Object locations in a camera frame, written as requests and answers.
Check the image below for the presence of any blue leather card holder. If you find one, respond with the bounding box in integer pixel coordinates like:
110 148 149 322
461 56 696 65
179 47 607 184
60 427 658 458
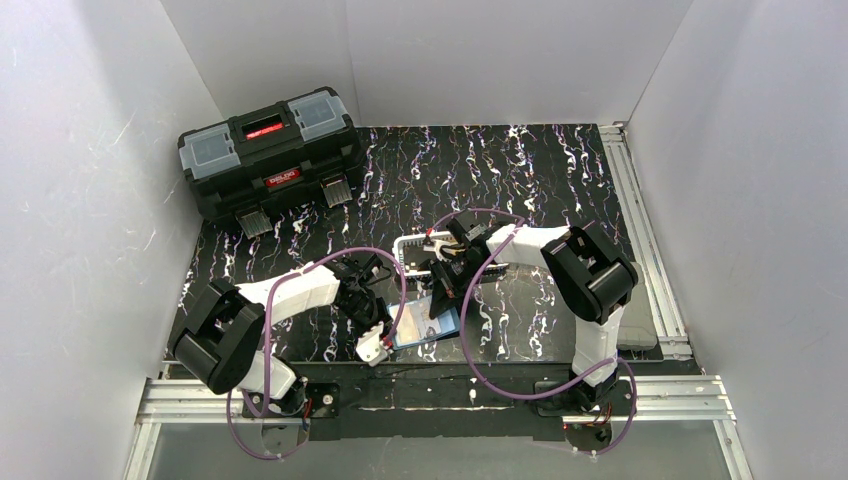
391 296 460 349

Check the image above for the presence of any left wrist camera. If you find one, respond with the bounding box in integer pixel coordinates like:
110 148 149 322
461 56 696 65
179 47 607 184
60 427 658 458
355 322 392 367

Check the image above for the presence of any white credit card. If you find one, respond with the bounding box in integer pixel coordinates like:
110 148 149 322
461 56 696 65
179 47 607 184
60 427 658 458
394 297 442 347

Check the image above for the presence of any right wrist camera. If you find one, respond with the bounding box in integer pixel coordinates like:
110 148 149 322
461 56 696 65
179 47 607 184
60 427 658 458
422 229 462 261

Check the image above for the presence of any black red toolbox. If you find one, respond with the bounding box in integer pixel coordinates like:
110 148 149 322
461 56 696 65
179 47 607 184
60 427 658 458
177 86 366 237

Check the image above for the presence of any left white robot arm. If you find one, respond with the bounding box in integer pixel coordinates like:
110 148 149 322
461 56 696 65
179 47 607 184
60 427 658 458
167 247 395 418

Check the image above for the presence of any aluminium frame rail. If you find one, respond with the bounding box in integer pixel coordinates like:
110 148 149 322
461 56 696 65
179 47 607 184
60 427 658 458
124 122 752 479

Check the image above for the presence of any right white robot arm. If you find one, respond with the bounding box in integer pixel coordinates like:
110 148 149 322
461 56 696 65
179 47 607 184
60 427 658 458
421 210 639 411

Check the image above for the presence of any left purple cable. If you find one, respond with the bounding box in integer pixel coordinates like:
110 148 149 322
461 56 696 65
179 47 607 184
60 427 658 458
225 246 409 462

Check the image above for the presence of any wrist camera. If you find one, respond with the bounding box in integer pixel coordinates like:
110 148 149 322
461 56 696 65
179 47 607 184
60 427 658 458
422 229 462 261
355 322 392 367

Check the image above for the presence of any white plastic basket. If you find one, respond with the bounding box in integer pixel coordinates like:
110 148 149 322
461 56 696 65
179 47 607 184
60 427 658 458
393 233 491 281

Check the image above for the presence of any grey flat case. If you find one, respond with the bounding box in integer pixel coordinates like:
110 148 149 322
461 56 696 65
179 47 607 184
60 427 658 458
617 261 658 352

